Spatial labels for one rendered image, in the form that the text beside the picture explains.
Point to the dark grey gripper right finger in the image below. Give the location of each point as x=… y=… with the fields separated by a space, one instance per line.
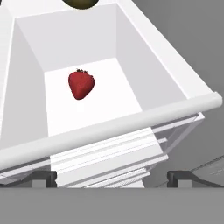
x=180 y=176

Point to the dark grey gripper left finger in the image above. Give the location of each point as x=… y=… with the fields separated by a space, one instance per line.
x=43 y=177

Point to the white fridge shelves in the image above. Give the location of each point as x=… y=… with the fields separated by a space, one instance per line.
x=116 y=157

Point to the red strawberry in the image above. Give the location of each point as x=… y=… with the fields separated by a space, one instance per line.
x=80 y=84

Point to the white fridge drawer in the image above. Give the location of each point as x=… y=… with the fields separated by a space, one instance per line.
x=96 y=87

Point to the dark olive round fruit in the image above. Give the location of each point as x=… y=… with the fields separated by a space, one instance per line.
x=80 y=3

